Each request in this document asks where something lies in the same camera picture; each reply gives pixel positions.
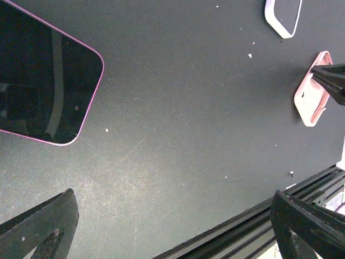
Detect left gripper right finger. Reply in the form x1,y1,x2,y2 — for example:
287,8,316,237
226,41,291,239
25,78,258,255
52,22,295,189
271,190,344,258

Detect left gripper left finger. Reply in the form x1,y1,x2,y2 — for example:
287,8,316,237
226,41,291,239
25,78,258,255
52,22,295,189
1,188,79,258

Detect pink-edged phone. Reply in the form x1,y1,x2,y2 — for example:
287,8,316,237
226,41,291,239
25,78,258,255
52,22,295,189
1,1,105,146

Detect black front aluminium rail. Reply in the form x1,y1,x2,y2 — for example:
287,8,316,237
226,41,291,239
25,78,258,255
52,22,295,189
158,166,344,258

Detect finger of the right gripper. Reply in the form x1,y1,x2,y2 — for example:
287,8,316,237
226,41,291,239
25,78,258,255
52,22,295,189
310,63,345,106

